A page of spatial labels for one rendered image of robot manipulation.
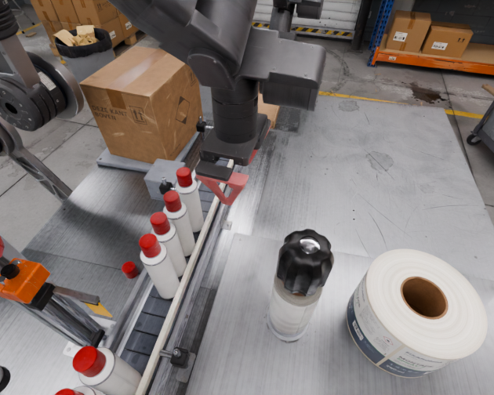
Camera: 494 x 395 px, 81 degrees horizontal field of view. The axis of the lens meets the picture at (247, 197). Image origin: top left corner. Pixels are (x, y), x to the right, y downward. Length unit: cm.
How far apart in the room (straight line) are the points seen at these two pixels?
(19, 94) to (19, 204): 169
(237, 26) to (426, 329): 53
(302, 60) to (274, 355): 55
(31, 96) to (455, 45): 393
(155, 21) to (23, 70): 69
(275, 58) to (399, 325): 47
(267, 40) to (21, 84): 72
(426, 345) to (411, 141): 89
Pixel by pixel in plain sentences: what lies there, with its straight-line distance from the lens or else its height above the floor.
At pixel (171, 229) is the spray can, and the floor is 105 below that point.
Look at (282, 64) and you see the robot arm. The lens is 31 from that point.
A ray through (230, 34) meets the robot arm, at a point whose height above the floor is 144.
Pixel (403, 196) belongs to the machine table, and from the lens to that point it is 108.
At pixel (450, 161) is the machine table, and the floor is 83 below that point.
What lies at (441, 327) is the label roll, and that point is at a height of 102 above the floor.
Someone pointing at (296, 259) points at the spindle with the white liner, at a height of 118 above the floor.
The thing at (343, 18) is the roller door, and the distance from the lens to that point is 465.
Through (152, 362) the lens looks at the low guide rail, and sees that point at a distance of 66.
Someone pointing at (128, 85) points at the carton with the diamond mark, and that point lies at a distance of 97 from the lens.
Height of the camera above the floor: 153
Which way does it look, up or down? 48 degrees down
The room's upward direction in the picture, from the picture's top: straight up
